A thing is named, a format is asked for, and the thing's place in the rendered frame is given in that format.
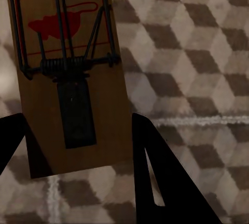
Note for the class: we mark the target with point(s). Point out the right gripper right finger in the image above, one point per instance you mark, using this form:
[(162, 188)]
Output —
[(184, 203)]

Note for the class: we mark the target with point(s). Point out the mousetrap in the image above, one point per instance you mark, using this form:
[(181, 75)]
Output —
[(72, 87)]

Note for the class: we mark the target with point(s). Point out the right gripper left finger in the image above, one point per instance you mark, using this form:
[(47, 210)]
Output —
[(11, 134)]

